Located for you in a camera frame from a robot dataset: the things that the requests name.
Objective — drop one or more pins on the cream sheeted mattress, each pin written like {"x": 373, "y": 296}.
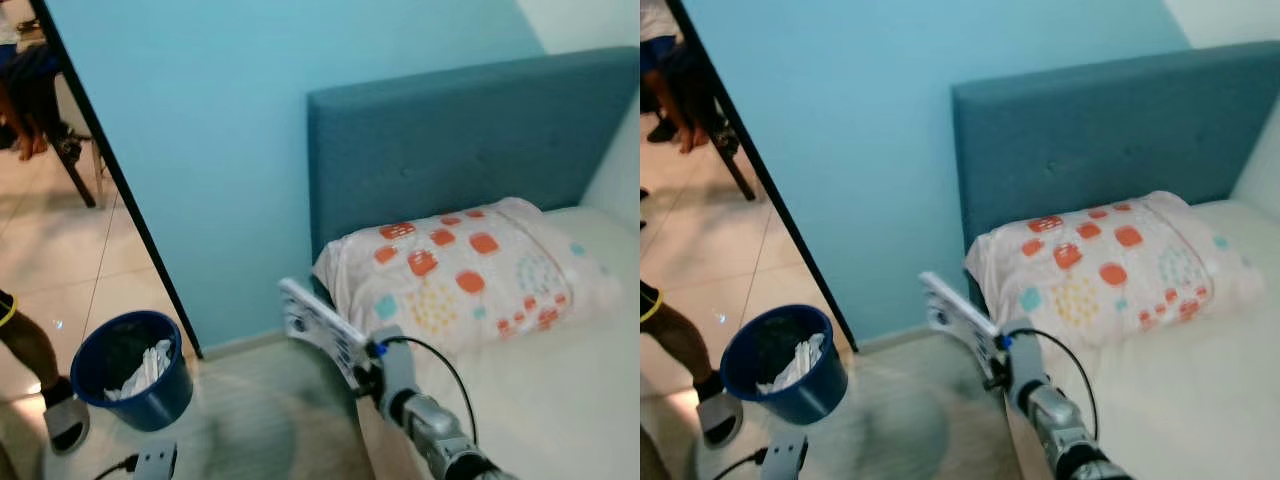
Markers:
{"x": 1190, "y": 400}
{"x": 560, "y": 400}

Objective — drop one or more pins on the black door frame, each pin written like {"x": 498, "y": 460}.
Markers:
{"x": 765, "y": 170}
{"x": 120, "y": 185}

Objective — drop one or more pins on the standing person in black shorts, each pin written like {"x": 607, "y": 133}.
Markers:
{"x": 685, "y": 340}
{"x": 35, "y": 350}

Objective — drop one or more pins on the pink patterned pillow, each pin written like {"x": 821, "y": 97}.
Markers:
{"x": 1110, "y": 265}
{"x": 470, "y": 275}

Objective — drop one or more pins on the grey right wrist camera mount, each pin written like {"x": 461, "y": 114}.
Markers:
{"x": 395, "y": 362}
{"x": 1025, "y": 360}

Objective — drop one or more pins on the dark blue waste bin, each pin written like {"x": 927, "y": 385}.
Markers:
{"x": 150, "y": 410}
{"x": 815, "y": 400}

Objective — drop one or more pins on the seated person in blue shorts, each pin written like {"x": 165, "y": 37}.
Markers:
{"x": 680, "y": 80}
{"x": 25, "y": 90}

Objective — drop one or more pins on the black chair leg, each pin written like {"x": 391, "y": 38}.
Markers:
{"x": 738, "y": 165}
{"x": 78, "y": 170}

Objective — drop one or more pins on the white and blue printed box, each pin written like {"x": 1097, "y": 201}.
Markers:
{"x": 320, "y": 325}
{"x": 960, "y": 315}

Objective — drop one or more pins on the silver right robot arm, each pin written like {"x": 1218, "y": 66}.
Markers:
{"x": 1070, "y": 435}
{"x": 440, "y": 440}

